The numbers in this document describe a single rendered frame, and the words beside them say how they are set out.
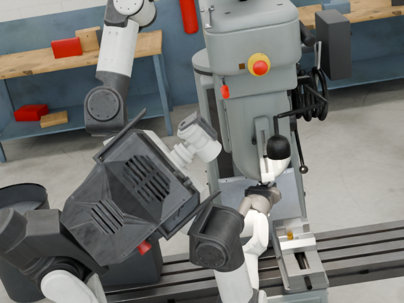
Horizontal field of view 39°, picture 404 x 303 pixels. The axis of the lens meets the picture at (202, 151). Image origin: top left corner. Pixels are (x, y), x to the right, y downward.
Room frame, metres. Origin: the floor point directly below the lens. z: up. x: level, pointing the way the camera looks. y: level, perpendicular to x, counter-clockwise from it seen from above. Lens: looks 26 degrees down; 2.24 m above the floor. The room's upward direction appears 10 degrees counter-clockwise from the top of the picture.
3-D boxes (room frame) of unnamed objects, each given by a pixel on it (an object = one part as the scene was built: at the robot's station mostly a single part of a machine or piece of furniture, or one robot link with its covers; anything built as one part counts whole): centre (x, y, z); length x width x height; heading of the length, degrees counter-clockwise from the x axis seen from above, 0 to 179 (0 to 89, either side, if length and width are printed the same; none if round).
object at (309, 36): (1.73, -0.34, 1.79); 0.45 x 0.04 x 0.04; 179
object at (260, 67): (1.44, -0.19, 1.76); 0.04 x 0.03 x 0.04; 89
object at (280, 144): (1.51, -0.23, 1.49); 0.07 x 0.07 x 0.06
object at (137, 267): (1.74, 0.33, 1.04); 0.22 x 0.12 x 0.20; 81
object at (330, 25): (1.99, -0.54, 1.62); 0.20 x 0.09 x 0.21; 179
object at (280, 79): (1.74, -0.20, 1.68); 0.34 x 0.24 x 0.10; 179
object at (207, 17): (1.54, -0.08, 1.89); 0.24 x 0.04 x 0.01; 176
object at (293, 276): (1.67, -0.28, 1.00); 0.35 x 0.15 x 0.11; 179
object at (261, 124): (1.59, -0.19, 1.45); 0.04 x 0.04 x 0.21; 89
